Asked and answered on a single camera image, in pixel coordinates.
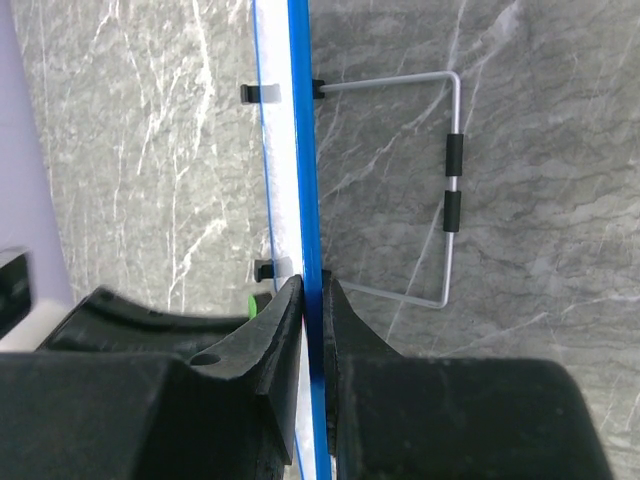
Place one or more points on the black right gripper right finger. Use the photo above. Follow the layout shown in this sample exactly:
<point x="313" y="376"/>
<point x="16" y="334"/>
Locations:
<point x="390" y="416"/>

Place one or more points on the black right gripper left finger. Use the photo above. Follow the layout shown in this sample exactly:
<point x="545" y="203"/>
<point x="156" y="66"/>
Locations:
<point x="227" y="412"/>

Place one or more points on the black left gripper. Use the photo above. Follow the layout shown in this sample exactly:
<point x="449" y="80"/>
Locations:
<point x="103" y="322"/>

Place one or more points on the green black whiteboard eraser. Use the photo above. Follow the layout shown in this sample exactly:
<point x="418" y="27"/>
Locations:
<point x="257" y="303"/>

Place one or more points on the blue framed whiteboard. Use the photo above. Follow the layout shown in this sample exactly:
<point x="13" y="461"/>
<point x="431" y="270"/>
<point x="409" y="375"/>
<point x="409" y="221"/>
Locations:
<point x="284" y="67"/>

